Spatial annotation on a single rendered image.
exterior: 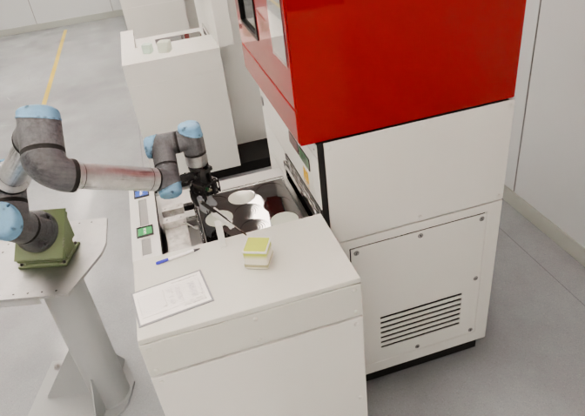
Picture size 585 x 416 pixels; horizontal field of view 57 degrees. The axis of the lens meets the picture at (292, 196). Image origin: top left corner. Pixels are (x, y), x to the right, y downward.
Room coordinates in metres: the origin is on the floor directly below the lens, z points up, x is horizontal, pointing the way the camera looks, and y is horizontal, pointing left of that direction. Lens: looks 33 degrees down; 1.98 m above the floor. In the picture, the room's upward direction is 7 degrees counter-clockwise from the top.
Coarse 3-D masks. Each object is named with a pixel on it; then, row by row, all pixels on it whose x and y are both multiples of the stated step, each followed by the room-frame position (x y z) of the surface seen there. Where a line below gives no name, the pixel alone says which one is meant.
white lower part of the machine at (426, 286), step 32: (416, 224) 1.53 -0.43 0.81; (448, 224) 1.56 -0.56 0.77; (480, 224) 1.58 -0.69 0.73; (352, 256) 1.47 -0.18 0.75; (384, 256) 1.50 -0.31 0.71; (416, 256) 1.53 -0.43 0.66; (448, 256) 1.56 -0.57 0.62; (480, 256) 1.59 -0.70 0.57; (384, 288) 1.50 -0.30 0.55; (416, 288) 1.53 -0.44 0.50; (448, 288) 1.56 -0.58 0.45; (480, 288) 1.59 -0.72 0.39; (384, 320) 1.50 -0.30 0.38; (416, 320) 1.53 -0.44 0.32; (448, 320) 1.57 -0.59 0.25; (480, 320) 1.60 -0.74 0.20; (384, 352) 1.50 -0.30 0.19; (416, 352) 1.53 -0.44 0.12; (448, 352) 1.59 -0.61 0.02
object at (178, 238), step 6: (186, 222) 1.64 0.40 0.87; (174, 228) 1.60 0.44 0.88; (180, 228) 1.59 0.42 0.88; (186, 228) 1.59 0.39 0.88; (168, 234) 1.56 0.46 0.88; (174, 234) 1.56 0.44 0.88; (180, 234) 1.56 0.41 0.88; (186, 234) 1.55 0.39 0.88; (168, 240) 1.53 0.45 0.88; (174, 240) 1.52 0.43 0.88; (180, 240) 1.52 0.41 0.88; (186, 240) 1.51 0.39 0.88; (168, 246) 1.49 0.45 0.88; (174, 246) 1.49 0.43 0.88; (180, 246) 1.48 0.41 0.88; (186, 246) 1.48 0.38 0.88
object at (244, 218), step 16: (224, 192) 1.77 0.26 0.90; (256, 192) 1.74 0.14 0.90; (272, 192) 1.72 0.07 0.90; (288, 192) 1.71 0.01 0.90; (224, 208) 1.66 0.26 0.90; (240, 208) 1.65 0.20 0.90; (256, 208) 1.63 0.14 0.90; (272, 208) 1.62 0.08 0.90; (288, 208) 1.60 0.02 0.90; (240, 224) 1.54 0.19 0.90; (256, 224) 1.53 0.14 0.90; (208, 240) 1.47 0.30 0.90
